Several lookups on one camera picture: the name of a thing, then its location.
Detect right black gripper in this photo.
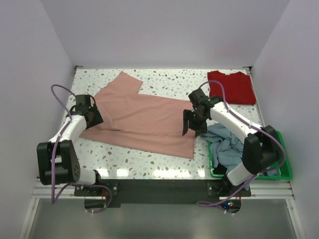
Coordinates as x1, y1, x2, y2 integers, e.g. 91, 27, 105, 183
182, 109, 208, 137

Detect pink t shirt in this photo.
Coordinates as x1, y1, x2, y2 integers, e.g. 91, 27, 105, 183
80, 72, 195, 159

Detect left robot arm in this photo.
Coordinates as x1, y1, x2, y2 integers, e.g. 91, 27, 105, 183
36, 95, 103, 195

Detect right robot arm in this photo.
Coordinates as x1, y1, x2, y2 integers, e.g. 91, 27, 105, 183
182, 89, 286, 196

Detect blue grey t shirt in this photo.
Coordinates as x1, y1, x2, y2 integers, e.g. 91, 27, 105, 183
200, 122, 281, 175

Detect black garment in bin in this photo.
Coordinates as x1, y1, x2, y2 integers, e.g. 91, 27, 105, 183
213, 163, 227, 175

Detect folded red t shirt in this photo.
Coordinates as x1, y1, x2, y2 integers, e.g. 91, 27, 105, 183
207, 71, 256, 105

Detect green plastic bin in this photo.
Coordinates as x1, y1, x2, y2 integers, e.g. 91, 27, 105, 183
207, 142, 292, 180

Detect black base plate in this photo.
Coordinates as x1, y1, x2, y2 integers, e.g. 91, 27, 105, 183
74, 179, 251, 213

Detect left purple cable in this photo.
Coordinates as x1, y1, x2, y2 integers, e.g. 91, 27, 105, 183
50, 84, 115, 214

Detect aluminium frame rail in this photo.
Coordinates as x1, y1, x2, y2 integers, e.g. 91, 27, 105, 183
19, 179, 306, 239

